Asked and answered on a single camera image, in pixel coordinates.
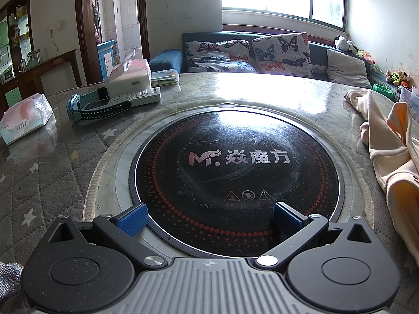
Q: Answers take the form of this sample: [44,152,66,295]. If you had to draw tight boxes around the upright butterfly print pillow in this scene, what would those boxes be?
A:
[250,33,313,78]

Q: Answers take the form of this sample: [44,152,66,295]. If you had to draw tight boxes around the cream garment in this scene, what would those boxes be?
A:
[344,88,419,265]

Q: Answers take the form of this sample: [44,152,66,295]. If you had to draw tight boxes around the grey pillow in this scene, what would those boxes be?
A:
[326,48,372,89]

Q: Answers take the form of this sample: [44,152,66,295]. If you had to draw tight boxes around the dark wooden door frame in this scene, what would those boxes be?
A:
[75,0,150,86]

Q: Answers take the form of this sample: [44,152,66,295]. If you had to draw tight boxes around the hanging garment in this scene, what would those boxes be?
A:
[92,7,101,38]

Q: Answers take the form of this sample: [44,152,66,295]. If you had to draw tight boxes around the blue white kids cabinet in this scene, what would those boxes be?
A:
[96,39,116,82]

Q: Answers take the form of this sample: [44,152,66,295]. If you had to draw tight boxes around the blue corner sofa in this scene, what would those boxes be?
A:
[149,32,419,102]

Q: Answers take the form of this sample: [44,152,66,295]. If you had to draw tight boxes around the closed pink white tissue pack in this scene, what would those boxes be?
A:
[0,93,53,146]

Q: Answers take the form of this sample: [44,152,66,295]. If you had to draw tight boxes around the knitted multicolour cloth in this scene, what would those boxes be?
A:
[0,262,22,303]

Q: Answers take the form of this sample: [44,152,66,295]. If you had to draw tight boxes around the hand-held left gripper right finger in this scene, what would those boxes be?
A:
[255,201,381,269]

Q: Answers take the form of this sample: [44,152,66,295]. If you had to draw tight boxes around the small stuffed toys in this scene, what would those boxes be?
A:
[385,70,411,88]

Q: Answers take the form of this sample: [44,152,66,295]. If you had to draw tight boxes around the green bowl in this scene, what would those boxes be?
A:
[373,84,398,99]

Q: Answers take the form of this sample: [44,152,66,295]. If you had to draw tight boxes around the microwave oven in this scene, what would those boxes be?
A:
[0,66,15,84]

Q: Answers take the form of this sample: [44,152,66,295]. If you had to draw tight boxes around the wooden shelf cabinet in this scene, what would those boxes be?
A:
[0,0,33,82]

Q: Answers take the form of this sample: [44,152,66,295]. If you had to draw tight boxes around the panda plush toy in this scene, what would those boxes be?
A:
[333,36,359,54]

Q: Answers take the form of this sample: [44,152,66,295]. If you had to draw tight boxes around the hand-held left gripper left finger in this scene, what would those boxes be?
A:
[42,202,167,269]

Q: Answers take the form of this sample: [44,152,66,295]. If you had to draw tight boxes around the white remote control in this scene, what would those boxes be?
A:
[108,87,162,107]

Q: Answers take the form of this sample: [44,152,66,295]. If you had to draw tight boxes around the open tissue pack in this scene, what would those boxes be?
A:
[104,46,153,95]

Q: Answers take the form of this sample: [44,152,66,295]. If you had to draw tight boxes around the round black induction cooktop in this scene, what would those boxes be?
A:
[129,105,344,259]

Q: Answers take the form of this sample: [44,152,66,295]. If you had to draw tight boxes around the colourful toys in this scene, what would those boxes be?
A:
[358,51,376,66]

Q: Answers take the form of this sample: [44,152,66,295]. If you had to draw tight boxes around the clear plastic food container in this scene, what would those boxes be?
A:
[151,69,179,87]

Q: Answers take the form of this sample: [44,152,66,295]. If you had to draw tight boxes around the flat butterfly print pillow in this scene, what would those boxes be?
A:
[183,39,257,74]

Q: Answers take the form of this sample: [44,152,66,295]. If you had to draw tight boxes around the wooden side counter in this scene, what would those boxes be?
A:
[0,49,82,112]

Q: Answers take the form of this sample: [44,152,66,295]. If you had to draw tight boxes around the clear plastic storage box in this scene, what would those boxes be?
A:
[398,85,419,121]

